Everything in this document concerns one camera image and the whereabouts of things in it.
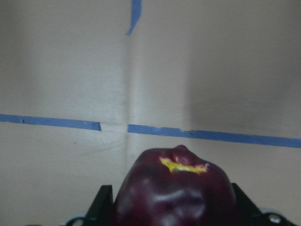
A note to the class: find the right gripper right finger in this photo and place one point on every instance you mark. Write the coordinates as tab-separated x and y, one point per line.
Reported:
248	213

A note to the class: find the dark red apple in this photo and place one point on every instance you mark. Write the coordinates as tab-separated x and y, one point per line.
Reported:
173	187

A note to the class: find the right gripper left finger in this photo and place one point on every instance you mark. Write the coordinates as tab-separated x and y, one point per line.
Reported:
99	213

